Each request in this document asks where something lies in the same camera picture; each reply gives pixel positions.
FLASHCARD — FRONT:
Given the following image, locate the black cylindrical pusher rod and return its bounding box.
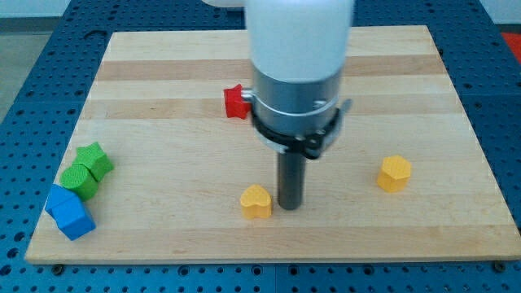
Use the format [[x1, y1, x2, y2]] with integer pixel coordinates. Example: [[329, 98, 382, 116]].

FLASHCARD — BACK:
[[277, 153, 306, 210]]

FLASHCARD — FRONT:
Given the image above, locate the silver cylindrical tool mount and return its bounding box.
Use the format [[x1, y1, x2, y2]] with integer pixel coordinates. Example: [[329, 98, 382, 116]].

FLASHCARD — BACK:
[[248, 68, 352, 160]]

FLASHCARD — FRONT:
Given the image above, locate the yellow heart block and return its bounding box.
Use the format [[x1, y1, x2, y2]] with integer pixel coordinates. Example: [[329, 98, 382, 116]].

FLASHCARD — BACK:
[[239, 184, 273, 219]]

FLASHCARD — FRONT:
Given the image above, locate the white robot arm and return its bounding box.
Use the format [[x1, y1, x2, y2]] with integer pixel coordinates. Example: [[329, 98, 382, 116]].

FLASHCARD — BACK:
[[205, 0, 354, 210]]

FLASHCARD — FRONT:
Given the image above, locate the red star block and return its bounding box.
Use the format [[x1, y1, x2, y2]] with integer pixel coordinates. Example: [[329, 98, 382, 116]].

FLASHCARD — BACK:
[[223, 84, 252, 120]]

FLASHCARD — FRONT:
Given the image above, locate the green star block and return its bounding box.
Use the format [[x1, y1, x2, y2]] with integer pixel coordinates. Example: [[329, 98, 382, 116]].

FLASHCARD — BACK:
[[72, 142, 114, 182]]

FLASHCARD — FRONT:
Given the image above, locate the yellow hexagon block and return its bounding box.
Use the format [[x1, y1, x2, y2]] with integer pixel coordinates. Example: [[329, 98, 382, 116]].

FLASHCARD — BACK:
[[376, 155, 412, 193]]

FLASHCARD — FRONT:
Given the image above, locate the wooden board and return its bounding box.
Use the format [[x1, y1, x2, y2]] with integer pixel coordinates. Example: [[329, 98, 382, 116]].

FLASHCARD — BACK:
[[25, 26, 520, 265]]

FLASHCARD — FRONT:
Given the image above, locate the green cylinder block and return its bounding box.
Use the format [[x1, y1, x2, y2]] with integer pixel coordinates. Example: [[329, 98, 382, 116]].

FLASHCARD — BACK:
[[59, 164, 99, 201]]

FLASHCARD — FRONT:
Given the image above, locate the blue pentagon block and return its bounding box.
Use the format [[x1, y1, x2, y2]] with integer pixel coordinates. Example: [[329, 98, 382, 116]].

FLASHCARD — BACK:
[[50, 199, 96, 241]]

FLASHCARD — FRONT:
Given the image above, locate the blue cube block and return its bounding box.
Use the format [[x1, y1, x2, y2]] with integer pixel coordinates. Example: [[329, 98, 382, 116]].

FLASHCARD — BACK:
[[45, 184, 78, 218]]

